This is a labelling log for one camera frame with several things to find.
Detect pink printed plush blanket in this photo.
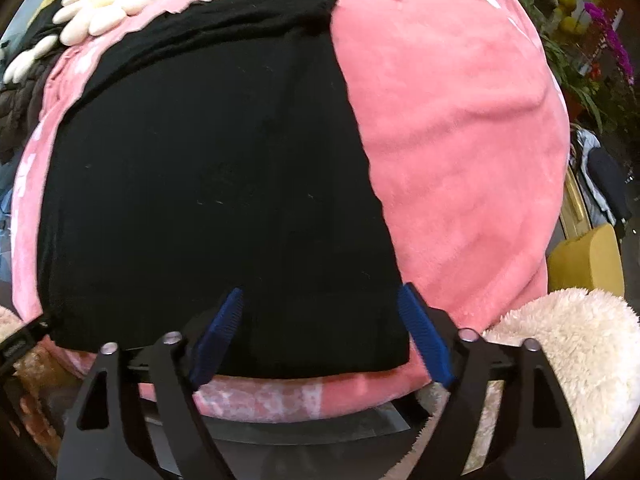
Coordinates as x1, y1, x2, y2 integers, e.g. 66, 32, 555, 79
10, 0, 571, 424

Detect yellow cushion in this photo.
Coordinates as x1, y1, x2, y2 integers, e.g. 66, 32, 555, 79
547, 224, 626, 301

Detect gold metal frame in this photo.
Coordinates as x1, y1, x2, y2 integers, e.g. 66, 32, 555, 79
559, 177, 587, 237

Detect purple orchid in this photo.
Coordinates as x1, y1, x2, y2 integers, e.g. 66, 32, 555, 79
584, 2, 636, 87

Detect yellow flowers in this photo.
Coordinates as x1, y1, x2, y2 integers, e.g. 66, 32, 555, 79
554, 0, 592, 37

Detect cream fluffy blanket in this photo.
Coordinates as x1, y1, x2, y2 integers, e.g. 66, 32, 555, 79
419, 287, 640, 480

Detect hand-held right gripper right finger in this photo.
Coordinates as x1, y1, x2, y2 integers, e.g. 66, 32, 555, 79
398, 282, 586, 480

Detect beige plush cloth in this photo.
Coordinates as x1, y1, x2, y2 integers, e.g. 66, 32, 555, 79
0, 305, 27, 337

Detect dark blue garment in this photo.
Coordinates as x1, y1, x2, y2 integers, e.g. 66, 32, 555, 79
570, 129, 632, 232

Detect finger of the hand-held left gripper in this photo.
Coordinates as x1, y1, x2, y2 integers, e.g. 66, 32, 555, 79
0, 316, 54, 377

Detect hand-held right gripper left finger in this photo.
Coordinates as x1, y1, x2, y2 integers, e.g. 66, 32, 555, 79
56, 287, 245, 480

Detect small white flower pillow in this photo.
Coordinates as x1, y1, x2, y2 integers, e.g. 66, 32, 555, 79
2, 35, 59, 84

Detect green potted plant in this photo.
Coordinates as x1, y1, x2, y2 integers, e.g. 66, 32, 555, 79
512, 0, 631, 133

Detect black long-sleeve sweater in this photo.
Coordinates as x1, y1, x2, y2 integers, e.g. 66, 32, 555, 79
36, 0, 411, 379

